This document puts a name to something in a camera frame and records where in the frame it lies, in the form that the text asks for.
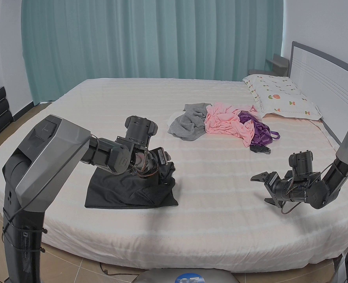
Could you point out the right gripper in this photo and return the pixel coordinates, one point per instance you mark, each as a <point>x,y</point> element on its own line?
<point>277,189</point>

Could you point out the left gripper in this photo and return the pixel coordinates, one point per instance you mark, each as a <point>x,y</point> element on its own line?
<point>161,157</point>

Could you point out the black T-shirt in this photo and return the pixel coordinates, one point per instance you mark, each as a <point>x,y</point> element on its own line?
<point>123,193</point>

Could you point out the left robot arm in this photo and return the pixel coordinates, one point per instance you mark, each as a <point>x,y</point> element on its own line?
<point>50,158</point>

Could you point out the small black garment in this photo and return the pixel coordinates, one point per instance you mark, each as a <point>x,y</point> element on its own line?
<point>260,149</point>

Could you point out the white garment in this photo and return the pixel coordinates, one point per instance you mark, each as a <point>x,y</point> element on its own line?
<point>174,118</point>

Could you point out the grey garment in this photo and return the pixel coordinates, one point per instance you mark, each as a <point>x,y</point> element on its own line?
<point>188,124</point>

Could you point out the bed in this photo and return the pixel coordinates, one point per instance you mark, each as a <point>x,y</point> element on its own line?
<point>221,172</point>

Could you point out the purple garment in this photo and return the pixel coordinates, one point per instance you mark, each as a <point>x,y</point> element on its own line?
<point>260,134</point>

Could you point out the pink garment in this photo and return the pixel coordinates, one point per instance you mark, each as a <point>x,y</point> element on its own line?
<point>224,122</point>

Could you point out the white printed pillow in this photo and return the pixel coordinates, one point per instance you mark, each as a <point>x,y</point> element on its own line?
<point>282,96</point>

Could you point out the grey bedside table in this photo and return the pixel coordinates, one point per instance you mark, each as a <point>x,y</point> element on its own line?
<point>275,65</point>

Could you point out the blue-green curtain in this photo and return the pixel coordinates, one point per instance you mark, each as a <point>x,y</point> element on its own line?
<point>203,31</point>
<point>73,40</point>

